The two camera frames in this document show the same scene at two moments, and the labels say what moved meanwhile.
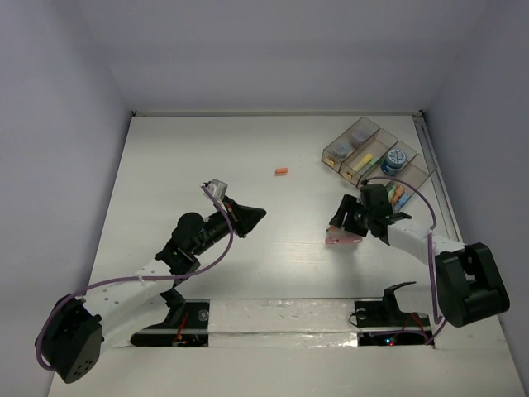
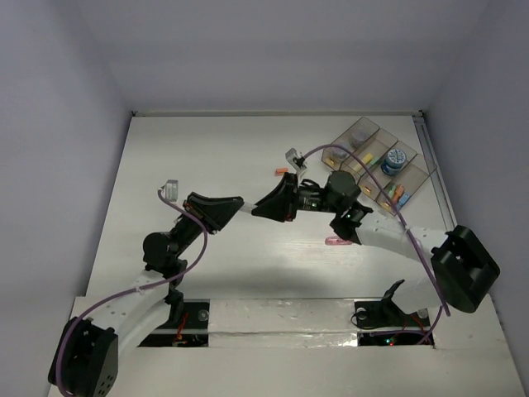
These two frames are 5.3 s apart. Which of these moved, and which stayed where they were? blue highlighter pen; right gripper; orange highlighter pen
Moved: right gripper
Stayed: orange highlighter pen; blue highlighter pen
